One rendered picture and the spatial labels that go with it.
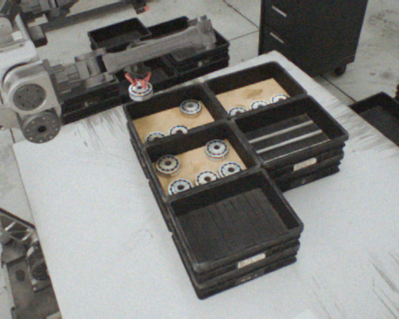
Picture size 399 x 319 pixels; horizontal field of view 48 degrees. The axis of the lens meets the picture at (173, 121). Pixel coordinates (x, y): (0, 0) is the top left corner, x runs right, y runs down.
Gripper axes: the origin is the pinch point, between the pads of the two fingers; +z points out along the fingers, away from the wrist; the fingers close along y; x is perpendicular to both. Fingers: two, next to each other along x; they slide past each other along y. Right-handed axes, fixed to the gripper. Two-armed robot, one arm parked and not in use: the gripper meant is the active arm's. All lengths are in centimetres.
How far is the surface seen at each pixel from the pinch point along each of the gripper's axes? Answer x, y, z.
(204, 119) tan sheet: -15.6, -22.0, 22.7
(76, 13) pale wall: -167, 215, 91
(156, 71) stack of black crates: -88, 60, 66
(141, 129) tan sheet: 3.6, 0.3, 22.6
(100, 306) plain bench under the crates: 75, -30, 37
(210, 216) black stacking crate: 31, -51, 24
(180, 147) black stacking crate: 8.3, -24.2, 19.2
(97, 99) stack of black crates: -32, 64, 53
